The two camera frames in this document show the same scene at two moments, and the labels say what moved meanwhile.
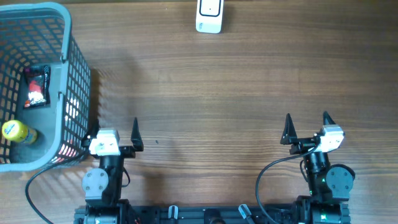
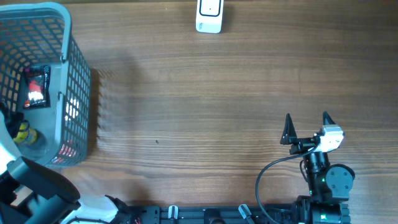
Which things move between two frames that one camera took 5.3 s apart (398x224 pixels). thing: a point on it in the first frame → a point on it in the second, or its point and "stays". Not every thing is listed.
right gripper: (302, 144) stays
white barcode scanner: (209, 16) stays
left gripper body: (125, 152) → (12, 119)
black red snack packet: (37, 93) stays
